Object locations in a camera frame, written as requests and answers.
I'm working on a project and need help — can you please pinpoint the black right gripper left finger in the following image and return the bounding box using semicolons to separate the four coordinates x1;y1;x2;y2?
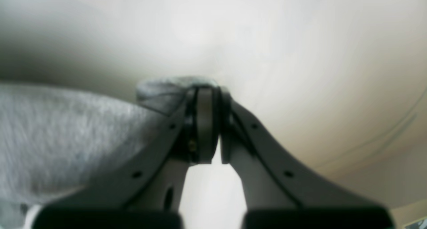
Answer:
32;86;220;229

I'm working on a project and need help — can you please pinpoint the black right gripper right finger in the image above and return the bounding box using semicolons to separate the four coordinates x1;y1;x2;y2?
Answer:
219;87;395;229

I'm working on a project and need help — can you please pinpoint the grey T-shirt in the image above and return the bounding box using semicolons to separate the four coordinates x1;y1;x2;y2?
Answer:
0;77;218;229

